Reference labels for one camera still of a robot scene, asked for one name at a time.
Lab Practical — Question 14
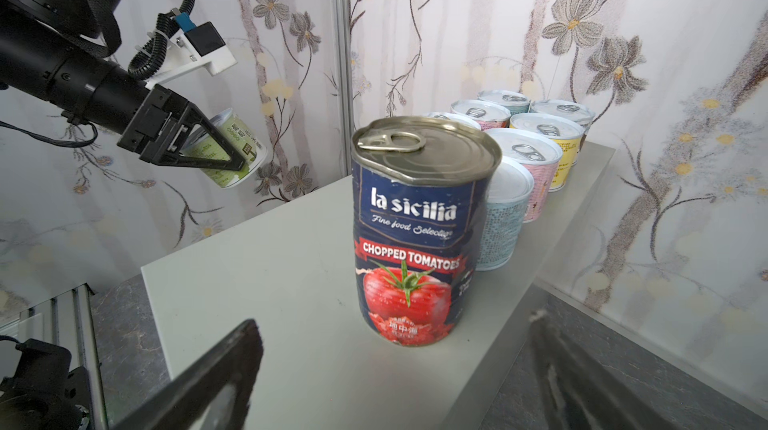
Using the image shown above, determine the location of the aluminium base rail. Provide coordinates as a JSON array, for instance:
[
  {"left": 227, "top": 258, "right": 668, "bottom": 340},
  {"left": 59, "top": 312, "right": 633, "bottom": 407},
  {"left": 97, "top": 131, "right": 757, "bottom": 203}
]
[{"left": 1, "top": 284, "right": 109, "bottom": 429}]

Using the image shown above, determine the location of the green label can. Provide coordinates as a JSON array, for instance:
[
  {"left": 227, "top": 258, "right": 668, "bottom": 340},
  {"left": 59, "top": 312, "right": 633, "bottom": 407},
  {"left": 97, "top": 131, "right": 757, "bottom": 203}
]
[{"left": 182, "top": 108, "right": 270, "bottom": 189}]

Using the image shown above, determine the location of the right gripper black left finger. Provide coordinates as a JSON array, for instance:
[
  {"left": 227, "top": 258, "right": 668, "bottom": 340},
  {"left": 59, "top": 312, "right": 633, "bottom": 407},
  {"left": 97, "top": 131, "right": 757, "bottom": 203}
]
[{"left": 117, "top": 319, "right": 264, "bottom": 429}]

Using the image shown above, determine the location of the yellow label can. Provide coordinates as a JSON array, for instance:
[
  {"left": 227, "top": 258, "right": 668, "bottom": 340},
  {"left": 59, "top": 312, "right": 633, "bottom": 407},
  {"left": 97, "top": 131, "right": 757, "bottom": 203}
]
[{"left": 510, "top": 113, "right": 585, "bottom": 193}]

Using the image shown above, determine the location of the pink can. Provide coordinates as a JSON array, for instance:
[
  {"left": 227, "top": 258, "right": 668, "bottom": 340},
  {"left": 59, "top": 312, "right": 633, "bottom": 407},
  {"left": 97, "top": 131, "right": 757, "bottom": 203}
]
[
  {"left": 427, "top": 112, "right": 481, "bottom": 130},
  {"left": 450, "top": 99, "right": 511, "bottom": 130},
  {"left": 485, "top": 128, "right": 560, "bottom": 223}
]

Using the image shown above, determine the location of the teal coconut can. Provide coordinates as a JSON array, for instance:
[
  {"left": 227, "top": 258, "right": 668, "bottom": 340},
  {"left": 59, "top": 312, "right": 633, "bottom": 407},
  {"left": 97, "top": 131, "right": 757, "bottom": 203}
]
[
  {"left": 478, "top": 89, "right": 531, "bottom": 115},
  {"left": 530, "top": 99, "right": 596, "bottom": 147}
]

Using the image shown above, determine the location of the grey metal cabinet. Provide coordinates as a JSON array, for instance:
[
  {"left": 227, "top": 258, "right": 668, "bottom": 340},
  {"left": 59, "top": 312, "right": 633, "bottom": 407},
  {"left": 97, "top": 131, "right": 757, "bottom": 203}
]
[{"left": 142, "top": 142, "right": 614, "bottom": 429}]

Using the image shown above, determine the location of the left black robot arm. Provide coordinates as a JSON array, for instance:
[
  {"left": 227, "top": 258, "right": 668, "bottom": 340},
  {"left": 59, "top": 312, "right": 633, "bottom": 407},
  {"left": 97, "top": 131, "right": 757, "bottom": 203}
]
[{"left": 1, "top": 0, "right": 246, "bottom": 171}]

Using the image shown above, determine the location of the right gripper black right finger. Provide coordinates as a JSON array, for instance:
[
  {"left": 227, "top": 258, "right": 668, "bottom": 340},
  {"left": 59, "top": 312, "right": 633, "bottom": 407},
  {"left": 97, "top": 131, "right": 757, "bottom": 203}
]
[{"left": 528, "top": 309, "right": 672, "bottom": 430}]

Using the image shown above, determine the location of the dark tin can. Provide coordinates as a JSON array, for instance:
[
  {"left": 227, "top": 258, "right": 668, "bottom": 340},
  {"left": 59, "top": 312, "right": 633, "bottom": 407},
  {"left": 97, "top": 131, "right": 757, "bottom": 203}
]
[{"left": 352, "top": 116, "right": 502, "bottom": 347}]

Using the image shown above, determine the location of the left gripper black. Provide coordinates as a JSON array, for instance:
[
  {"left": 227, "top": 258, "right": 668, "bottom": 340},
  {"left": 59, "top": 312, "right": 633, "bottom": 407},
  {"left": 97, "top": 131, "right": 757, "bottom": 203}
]
[{"left": 117, "top": 85, "right": 245, "bottom": 171}]

